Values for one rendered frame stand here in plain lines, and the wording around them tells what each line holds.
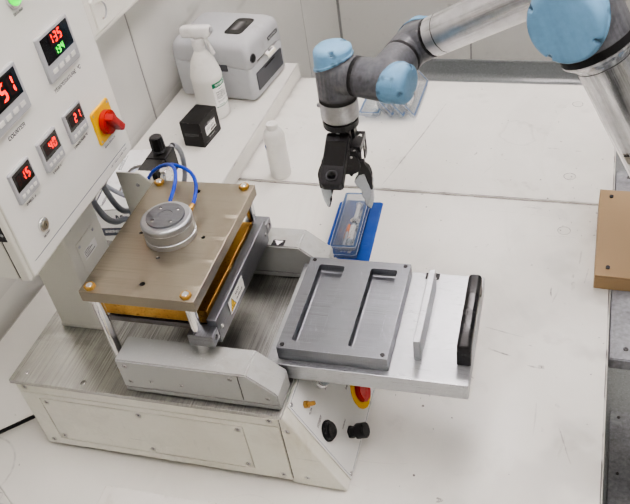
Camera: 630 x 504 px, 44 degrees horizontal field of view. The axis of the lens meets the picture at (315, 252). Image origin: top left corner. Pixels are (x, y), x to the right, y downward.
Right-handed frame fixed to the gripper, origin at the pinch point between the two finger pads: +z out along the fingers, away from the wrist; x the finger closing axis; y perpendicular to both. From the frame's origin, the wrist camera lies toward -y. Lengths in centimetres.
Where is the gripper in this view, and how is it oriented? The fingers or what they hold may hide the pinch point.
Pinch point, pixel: (348, 205)
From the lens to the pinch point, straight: 165.5
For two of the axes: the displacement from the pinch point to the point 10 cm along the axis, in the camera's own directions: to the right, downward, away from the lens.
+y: 2.2, -6.5, 7.3
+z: 1.3, 7.6, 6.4
